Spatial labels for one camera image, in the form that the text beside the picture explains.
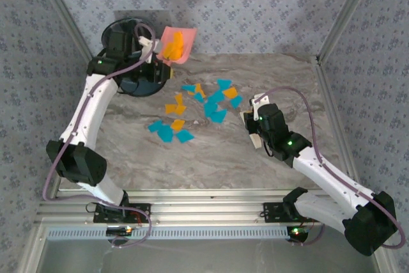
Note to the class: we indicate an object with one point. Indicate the orange paper scrap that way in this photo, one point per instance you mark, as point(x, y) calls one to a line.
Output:
point(180, 47)
point(177, 35)
point(170, 108)
point(179, 98)
point(199, 88)
point(171, 52)
point(177, 124)
point(180, 110)
point(230, 93)

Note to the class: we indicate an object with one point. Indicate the grey bristle hand brush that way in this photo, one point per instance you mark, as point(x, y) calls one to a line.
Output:
point(255, 142)

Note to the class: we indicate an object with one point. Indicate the pink plastic dustpan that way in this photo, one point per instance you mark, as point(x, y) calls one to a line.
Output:
point(188, 39)

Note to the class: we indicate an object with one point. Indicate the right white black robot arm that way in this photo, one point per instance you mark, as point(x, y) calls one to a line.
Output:
point(329, 177)

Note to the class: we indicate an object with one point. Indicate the dark blue waste bin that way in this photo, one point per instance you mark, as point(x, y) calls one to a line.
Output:
point(147, 89)

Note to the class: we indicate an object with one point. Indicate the small LED circuit board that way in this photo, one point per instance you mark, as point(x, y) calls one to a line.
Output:
point(118, 230)
point(297, 236)

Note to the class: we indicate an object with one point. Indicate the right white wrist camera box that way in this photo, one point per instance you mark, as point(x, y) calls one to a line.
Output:
point(260, 100)

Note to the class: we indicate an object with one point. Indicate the aluminium frame post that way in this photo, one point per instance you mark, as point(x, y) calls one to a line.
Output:
point(346, 14)
point(66, 14)

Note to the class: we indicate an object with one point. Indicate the aluminium table side rail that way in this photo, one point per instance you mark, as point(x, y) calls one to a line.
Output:
point(324, 78)
point(55, 190)

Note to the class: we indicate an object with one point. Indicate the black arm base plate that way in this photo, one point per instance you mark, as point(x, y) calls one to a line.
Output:
point(271, 213)
point(97, 218)

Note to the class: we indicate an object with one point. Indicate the aluminium extrusion base frame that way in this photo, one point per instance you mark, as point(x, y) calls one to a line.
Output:
point(204, 209)

